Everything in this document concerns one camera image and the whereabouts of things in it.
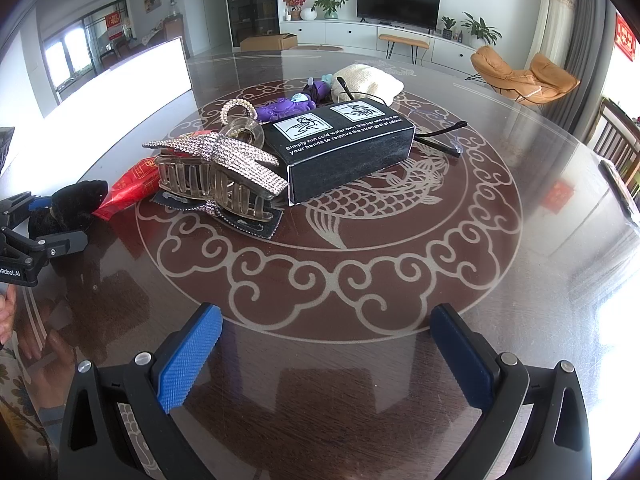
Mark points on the grey curtain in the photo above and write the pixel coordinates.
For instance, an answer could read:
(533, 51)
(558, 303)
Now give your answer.
(590, 45)

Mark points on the black printed cardboard box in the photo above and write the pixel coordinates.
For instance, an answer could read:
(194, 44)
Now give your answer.
(350, 160)

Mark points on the black framed glasses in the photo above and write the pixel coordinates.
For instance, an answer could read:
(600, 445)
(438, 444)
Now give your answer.
(440, 132)

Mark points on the green potted plant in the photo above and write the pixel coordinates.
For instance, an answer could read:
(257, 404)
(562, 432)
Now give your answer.
(330, 4)

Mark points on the floral patterned clothing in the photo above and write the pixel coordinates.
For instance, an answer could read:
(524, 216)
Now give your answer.
(15, 410)

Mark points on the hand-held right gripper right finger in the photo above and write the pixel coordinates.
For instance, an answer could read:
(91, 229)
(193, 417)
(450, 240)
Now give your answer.
(460, 355)

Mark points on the black television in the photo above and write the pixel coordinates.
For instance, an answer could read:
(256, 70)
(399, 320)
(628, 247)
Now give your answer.
(398, 4)

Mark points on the orange bench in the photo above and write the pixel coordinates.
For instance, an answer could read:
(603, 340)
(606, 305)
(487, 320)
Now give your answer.
(404, 40)

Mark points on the beige round floor cushion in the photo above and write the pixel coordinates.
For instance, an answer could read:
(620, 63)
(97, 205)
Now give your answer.
(317, 47)

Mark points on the person's left hand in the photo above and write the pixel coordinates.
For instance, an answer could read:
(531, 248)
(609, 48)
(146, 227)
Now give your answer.
(6, 315)

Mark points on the red flower plant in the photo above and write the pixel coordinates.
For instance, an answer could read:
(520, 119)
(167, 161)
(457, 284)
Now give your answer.
(295, 0)

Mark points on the white television cabinet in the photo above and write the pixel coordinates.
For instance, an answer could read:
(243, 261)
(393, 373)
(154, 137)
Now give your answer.
(350, 35)

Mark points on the covered standing air conditioner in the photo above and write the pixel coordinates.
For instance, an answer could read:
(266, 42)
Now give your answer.
(555, 15)

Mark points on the dark glass display cabinet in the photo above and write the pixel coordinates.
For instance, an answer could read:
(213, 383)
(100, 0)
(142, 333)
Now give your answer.
(250, 2)

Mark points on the red door decoration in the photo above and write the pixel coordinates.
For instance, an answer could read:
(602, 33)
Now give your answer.
(115, 22)

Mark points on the dark patterned glass desktop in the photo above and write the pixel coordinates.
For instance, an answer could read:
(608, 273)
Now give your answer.
(400, 270)

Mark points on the rhinestone bow hair clip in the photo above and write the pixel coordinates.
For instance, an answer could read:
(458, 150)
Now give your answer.
(225, 152)

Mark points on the large leafy potted plant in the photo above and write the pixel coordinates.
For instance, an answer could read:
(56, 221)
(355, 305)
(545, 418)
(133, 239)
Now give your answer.
(480, 30)

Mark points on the small potted plant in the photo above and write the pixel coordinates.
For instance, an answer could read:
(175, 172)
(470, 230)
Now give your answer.
(448, 25)

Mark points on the red wall hanging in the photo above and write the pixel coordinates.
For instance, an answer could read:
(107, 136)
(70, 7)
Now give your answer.
(626, 37)

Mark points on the translucent brown hair claw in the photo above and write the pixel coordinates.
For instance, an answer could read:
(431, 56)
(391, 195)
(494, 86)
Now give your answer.
(200, 180)

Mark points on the purple and teal toy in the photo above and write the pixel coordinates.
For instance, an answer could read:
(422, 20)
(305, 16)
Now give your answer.
(290, 108)

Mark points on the wooden chair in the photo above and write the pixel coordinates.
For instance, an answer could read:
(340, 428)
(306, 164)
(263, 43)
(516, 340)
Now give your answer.
(617, 135)

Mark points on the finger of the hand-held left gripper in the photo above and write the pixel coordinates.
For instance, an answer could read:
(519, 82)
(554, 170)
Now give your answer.
(20, 206)
(60, 245)

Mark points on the black remote control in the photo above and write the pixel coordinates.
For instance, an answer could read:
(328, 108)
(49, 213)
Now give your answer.
(620, 190)

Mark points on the white round vase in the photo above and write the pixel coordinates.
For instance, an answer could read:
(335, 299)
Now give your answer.
(308, 14)

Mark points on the orange lounge chair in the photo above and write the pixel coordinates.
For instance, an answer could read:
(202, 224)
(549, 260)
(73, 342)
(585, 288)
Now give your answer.
(505, 72)

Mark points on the small black fuzzy scrunchie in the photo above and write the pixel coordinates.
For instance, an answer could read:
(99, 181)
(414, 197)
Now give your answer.
(75, 205)

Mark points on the red packet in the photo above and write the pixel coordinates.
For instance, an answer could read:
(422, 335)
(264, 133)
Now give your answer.
(130, 185)

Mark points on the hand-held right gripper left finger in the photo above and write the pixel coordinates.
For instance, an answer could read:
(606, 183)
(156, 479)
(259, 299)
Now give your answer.
(192, 355)

